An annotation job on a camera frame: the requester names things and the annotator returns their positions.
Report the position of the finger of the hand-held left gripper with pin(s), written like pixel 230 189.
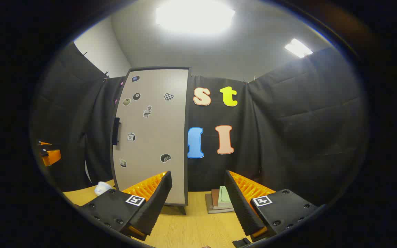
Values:
pixel 53 157
pixel 45 143

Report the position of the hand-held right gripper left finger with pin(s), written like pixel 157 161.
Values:
pixel 157 203

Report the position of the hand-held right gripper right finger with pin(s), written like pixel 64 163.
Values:
pixel 241 210

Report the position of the beige cabinet door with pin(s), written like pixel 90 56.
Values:
pixel 153 137

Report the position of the grey cabinet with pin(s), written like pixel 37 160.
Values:
pixel 187 137

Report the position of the brown book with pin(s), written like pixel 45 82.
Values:
pixel 214 199

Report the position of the white plush toy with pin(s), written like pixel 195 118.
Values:
pixel 102 188

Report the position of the black backdrop cloth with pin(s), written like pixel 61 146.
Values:
pixel 288 131

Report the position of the small ceiling light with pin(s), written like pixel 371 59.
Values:
pixel 298 48

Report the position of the large ceiling light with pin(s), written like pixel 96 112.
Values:
pixel 195 15

